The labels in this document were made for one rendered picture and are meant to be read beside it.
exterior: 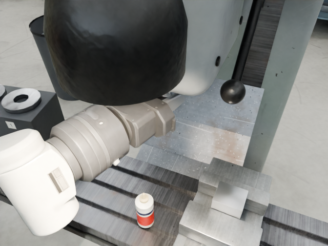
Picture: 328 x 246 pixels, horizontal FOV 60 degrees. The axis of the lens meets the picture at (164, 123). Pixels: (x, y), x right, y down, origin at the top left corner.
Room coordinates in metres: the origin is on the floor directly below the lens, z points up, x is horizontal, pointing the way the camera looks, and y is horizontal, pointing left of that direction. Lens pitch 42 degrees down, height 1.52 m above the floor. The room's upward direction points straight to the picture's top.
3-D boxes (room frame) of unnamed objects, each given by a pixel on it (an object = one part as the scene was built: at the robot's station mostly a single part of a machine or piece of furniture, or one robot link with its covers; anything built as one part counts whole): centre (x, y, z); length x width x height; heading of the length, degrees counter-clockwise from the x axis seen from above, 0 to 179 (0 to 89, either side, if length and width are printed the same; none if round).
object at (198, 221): (0.28, -0.11, 0.99); 0.15 x 0.06 x 0.04; 65
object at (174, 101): (0.36, -0.02, 1.24); 0.06 x 0.02 x 0.03; 139
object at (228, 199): (0.33, -0.13, 1.01); 0.06 x 0.05 x 0.06; 65
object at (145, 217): (0.35, 0.04, 0.96); 0.04 x 0.04 x 0.11
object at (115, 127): (0.32, 0.07, 1.24); 0.13 x 0.12 x 0.10; 49
